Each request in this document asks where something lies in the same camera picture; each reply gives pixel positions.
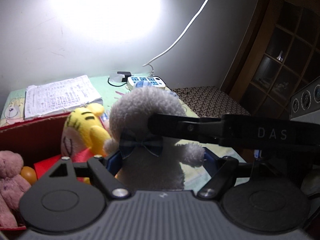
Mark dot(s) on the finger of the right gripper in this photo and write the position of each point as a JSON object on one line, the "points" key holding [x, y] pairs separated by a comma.
{"points": [[204, 130]]}

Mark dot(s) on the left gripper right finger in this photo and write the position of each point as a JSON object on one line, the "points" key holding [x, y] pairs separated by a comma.
{"points": [[223, 175]]}

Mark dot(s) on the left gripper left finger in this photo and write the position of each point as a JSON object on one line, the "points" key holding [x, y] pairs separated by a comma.
{"points": [[103, 171]]}

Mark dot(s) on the yellow tiger plush red shirt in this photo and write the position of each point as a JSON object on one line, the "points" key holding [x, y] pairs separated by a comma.
{"points": [[84, 133]]}

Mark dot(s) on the white bunny plush blue bow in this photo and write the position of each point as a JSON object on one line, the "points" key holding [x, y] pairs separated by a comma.
{"points": [[150, 162]]}

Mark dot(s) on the patterned brown cloth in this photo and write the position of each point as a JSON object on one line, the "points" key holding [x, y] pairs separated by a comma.
{"points": [[209, 101]]}

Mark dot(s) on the red cardboard box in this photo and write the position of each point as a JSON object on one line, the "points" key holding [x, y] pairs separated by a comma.
{"points": [[37, 142]]}

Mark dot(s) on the orange ball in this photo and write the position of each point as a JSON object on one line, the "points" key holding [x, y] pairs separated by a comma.
{"points": [[29, 175]]}

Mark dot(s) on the handwritten paper notebook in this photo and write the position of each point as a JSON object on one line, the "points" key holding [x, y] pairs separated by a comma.
{"points": [[59, 97]]}

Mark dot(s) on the dark wooden cabinet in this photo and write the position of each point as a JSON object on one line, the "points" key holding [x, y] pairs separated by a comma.
{"points": [[278, 56]]}

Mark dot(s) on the pink plush toy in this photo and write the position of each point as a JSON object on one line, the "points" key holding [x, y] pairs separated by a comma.
{"points": [[13, 187]]}

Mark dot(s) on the white blue power strip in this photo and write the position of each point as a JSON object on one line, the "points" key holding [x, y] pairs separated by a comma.
{"points": [[139, 81]]}

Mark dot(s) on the black charger adapter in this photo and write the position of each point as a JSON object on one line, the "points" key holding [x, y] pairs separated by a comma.
{"points": [[118, 79]]}

